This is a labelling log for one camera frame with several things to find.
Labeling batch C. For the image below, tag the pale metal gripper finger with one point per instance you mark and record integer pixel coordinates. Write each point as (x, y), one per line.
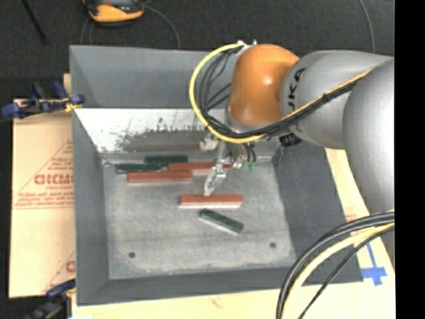
(209, 184)
(220, 179)

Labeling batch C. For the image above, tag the red-brown flat block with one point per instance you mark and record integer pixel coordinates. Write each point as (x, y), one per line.
(159, 176)
(212, 200)
(191, 167)

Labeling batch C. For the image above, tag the dark green flat block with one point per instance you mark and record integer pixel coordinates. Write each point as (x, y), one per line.
(221, 221)
(166, 159)
(136, 167)

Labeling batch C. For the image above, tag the grey metal bin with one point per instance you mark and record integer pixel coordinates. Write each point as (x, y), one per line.
(186, 244)

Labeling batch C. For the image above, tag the brown cardboard board, red print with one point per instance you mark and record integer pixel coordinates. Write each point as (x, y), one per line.
(40, 218)

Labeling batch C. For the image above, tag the black cylinder on white bracket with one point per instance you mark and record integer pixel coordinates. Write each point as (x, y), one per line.
(289, 140)

